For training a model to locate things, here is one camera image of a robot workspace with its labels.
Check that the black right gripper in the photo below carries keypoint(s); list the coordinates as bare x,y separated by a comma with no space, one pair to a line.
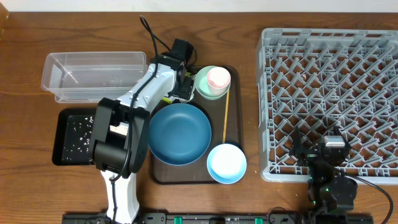
308,155

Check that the pink cup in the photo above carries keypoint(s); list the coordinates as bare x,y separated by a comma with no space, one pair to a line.
218,79

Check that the yellow green snack wrapper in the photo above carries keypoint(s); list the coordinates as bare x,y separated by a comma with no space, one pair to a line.
166,100

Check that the mint green bowl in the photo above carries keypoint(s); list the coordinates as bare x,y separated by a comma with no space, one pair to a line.
201,84

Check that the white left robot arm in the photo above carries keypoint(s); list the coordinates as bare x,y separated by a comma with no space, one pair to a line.
114,161

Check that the dark blue plate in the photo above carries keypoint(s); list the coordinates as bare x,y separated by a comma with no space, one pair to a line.
179,134

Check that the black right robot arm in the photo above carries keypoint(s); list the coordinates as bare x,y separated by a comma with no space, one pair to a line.
332,192

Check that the grey plastic dishwasher rack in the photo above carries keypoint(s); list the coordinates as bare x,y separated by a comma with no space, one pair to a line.
315,80

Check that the clear plastic bin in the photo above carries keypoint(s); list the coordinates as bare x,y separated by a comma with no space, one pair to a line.
87,77

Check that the pile of rice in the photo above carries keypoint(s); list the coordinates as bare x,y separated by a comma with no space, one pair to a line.
77,137

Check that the black rectangular tray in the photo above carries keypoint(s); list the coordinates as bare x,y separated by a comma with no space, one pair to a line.
114,138

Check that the brown serving tray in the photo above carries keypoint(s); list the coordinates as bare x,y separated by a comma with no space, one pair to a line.
196,172

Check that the light blue bowl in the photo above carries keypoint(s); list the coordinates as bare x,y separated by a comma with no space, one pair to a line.
226,164

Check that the wooden chopstick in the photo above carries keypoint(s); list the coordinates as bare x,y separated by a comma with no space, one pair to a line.
225,117

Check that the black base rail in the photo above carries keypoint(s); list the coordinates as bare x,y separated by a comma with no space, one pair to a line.
162,218

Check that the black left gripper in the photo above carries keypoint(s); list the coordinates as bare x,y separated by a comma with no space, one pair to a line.
186,91

